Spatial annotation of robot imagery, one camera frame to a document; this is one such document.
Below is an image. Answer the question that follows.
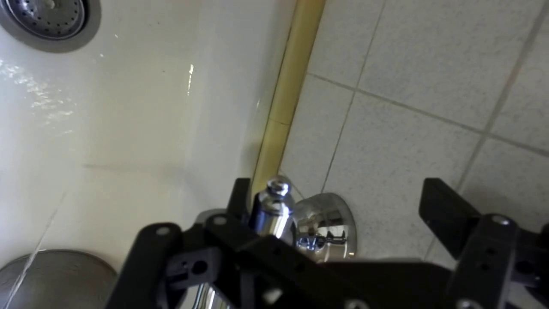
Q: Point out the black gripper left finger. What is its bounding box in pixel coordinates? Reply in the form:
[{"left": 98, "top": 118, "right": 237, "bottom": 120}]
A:
[{"left": 105, "top": 175, "right": 368, "bottom": 309}]

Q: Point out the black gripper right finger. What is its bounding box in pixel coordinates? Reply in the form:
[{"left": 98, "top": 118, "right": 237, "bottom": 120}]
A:
[{"left": 419, "top": 176, "right": 549, "bottom": 309}]

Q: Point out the chrome tap lever handle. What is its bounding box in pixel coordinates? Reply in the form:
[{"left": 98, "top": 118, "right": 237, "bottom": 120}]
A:
[{"left": 251, "top": 173, "right": 299, "bottom": 241}]

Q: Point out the chrome faucet body with spout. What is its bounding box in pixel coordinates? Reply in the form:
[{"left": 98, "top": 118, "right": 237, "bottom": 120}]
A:
[{"left": 188, "top": 192, "right": 359, "bottom": 309}]

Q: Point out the white ceramic kitchen sink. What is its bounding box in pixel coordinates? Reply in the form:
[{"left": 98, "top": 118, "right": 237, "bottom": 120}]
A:
[{"left": 0, "top": 0, "right": 299, "bottom": 276}]

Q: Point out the metal sink drain strainer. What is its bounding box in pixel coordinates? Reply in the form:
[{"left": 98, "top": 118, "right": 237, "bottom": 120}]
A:
[{"left": 0, "top": 0, "right": 103, "bottom": 54}]

